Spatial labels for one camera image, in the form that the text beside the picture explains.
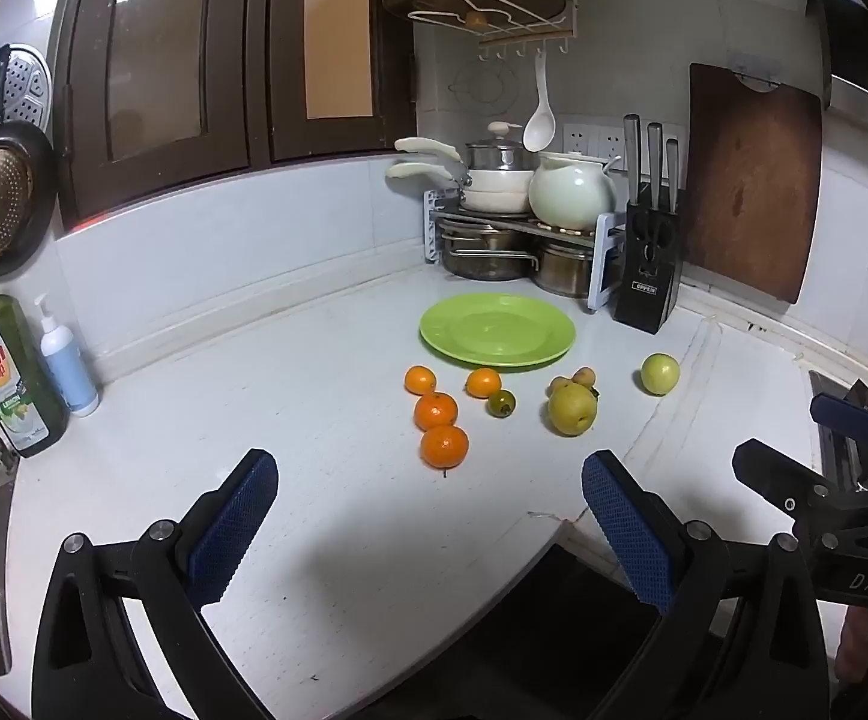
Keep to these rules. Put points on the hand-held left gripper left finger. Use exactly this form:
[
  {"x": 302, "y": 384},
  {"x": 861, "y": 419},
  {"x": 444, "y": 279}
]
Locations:
[{"x": 235, "y": 525}]

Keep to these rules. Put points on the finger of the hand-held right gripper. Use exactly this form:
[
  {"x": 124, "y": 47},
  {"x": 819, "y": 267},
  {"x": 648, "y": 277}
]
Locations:
[
  {"x": 772, "y": 474},
  {"x": 847, "y": 414}
]

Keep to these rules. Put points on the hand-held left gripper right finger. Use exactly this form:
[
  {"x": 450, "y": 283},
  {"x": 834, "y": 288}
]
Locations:
[{"x": 629, "y": 532}]

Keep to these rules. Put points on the yellow pear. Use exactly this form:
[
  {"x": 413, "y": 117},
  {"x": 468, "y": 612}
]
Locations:
[{"x": 570, "y": 412}]

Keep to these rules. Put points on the small brown fruit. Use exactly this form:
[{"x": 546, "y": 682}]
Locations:
[{"x": 585, "y": 375}]

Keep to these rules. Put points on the small green tangerine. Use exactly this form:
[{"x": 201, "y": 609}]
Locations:
[{"x": 501, "y": 403}]

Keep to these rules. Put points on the orange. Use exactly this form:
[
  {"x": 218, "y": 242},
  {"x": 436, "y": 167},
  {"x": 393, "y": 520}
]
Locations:
[
  {"x": 420, "y": 380},
  {"x": 483, "y": 382},
  {"x": 435, "y": 411},
  {"x": 444, "y": 446}
]

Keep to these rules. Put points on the green plate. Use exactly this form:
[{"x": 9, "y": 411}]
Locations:
[{"x": 498, "y": 330}]

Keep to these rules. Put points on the person's right hand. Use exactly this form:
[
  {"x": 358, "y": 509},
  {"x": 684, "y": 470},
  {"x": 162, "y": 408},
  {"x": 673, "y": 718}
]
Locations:
[{"x": 859, "y": 645}]

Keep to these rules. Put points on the green apple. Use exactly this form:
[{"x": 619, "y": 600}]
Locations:
[{"x": 660, "y": 373}]

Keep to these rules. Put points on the white pump bottle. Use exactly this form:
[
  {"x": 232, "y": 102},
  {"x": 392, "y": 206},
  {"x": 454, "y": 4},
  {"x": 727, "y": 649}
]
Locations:
[{"x": 70, "y": 375}]

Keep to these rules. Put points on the black knife block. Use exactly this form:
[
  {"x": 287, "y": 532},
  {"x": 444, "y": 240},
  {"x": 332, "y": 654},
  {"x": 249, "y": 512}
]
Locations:
[{"x": 648, "y": 277}]

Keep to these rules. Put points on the green dish soap bottle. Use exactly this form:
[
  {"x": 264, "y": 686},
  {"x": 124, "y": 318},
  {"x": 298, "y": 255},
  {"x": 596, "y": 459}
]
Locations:
[{"x": 17, "y": 397}]

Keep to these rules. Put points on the brown wooden cutting board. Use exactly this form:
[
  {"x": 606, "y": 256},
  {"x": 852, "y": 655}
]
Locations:
[{"x": 749, "y": 180}]

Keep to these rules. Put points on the grey pot rack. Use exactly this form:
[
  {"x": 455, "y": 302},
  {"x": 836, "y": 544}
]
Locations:
[{"x": 603, "y": 270}]

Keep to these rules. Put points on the steel pot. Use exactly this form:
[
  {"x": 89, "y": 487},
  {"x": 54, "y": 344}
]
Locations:
[
  {"x": 569, "y": 270},
  {"x": 486, "y": 255}
]

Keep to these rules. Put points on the white ceramic pot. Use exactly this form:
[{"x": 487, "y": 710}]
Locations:
[{"x": 569, "y": 195}]

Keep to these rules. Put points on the white saucepan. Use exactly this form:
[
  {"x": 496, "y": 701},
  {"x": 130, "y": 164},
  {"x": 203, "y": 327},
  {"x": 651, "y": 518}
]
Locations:
[{"x": 494, "y": 199}]

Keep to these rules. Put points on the black frying pan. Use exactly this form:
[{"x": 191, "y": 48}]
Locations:
[{"x": 42, "y": 187}]

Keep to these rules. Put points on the gold mesh strainer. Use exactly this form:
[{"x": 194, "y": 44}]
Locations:
[{"x": 2, "y": 202}]

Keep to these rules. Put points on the steel lidded saucepan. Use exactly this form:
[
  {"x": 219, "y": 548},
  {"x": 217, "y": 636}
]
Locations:
[{"x": 494, "y": 156}]

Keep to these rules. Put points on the white ladle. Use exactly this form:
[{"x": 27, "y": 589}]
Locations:
[{"x": 539, "y": 131}]

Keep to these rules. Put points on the dark brown cabinet door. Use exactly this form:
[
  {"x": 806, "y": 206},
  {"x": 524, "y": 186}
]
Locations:
[
  {"x": 228, "y": 52},
  {"x": 284, "y": 52}
]

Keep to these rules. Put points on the steel steamer plate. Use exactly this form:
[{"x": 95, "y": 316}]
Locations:
[{"x": 25, "y": 82}]

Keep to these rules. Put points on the white wall outlet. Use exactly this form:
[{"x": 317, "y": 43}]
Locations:
[{"x": 591, "y": 139}]

